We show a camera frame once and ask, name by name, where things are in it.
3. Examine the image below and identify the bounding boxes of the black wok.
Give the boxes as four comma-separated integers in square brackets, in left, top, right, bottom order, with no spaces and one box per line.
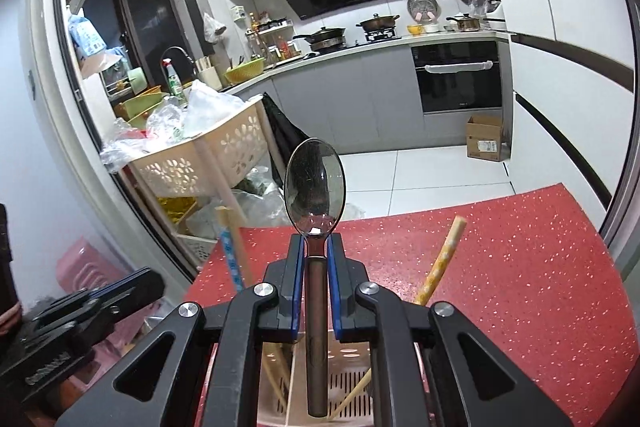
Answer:
[293,26,347,52]

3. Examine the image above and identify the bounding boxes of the beige utensil holder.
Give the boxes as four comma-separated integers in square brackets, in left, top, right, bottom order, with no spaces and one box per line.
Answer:
[256,331,376,427]

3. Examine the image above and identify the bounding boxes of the blue patterned chopstick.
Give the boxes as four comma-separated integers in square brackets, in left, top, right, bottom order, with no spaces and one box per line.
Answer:
[215,206,291,410]

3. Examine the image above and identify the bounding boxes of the black kitchen faucet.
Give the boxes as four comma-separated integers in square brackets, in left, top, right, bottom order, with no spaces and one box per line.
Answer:
[160,47,198,80]

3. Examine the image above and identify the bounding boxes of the pink plastic stool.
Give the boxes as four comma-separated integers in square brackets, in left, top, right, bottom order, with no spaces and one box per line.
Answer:
[54,239,171,375]

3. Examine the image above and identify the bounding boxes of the beige storage cart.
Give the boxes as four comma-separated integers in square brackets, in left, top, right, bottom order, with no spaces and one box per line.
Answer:
[127,94,273,268]

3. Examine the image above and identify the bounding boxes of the white tall cabinet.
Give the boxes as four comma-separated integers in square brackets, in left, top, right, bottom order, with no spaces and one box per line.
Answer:
[460,0,636,208]

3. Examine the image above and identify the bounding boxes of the clear plastic bag pile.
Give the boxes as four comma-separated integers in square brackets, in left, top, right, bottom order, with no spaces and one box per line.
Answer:
[145,79,246,142]

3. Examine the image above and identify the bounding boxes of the black built-in oven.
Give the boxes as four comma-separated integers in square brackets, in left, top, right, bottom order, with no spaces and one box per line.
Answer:
[411,41,503,114]

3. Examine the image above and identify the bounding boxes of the crumpled clear plastic bag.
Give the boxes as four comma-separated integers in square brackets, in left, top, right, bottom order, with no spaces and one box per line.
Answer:
[100,117,151,172]

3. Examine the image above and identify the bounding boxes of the green plastic basin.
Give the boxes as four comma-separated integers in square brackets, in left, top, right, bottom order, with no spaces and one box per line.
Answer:
[116,92,171,120]

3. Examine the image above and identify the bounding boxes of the dark ribbed cloth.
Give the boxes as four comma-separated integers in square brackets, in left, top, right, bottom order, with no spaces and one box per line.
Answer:
[0,203,21,313]

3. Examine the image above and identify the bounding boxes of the grey base cabinets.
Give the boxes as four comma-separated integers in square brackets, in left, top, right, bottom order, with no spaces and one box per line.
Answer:
[225,42,511,155]

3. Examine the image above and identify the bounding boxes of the black hanging cloth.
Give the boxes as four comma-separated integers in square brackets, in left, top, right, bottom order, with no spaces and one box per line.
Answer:
[260,92,311,188]

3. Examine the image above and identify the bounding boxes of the silver round steamer rack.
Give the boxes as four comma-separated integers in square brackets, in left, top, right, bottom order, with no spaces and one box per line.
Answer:
[406,0,441,24]

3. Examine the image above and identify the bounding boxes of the spice rack with bottles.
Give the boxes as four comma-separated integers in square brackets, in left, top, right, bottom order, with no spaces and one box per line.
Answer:
[245,12,296,62]

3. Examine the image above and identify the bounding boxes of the beige knife block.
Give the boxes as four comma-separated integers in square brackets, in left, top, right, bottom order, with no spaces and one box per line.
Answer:
[196,56,223,90]

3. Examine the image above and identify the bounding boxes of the blue printed bag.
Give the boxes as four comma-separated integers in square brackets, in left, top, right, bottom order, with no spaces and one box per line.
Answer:
[67,9,108,58]

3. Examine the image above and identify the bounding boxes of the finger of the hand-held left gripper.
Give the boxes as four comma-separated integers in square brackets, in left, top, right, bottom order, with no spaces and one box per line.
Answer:
[96,283,167,331]
[89,268,166,309]

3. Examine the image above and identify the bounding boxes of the cardboard box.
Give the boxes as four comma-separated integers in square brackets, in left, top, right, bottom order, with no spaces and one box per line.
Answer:
[466,114,505,162]

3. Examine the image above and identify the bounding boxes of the yellow green colander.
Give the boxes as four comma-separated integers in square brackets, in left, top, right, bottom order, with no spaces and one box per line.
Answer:
[223,57,266,85]

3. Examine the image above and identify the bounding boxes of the dark window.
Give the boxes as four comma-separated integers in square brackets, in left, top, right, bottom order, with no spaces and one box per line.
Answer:
[82,0,186,88]

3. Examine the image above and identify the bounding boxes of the dark cooking pot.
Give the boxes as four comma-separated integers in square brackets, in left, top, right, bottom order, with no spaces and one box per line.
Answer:
[356,13,401,32]

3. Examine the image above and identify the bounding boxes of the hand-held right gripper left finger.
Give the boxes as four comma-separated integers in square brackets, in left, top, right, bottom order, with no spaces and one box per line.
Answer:
[55,233,305,427]

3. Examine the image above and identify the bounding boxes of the person's left hand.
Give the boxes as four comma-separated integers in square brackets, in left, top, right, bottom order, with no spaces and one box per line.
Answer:
[0,304,23,338]

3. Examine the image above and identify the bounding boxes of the small steel pot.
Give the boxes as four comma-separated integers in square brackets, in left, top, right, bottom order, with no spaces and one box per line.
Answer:
[446,13,506,32]

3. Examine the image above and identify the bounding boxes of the yellow patterned chopstick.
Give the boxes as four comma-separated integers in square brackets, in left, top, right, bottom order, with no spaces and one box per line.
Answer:
[327,216,468,420]

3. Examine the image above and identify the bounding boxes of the light green container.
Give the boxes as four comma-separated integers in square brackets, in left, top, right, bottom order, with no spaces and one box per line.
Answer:
[126,67,148,95]

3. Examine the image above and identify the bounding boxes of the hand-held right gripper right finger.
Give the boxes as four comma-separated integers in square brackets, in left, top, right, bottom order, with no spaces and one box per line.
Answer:
[327,232,575,427]

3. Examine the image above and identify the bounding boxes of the metal spoon dark handle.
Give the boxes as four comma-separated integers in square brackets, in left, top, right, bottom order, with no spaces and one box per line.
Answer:
[284,137,347,419]

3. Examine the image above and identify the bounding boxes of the hanging white plastic bag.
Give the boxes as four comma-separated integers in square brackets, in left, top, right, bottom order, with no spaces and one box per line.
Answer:
[202,12,227,45]

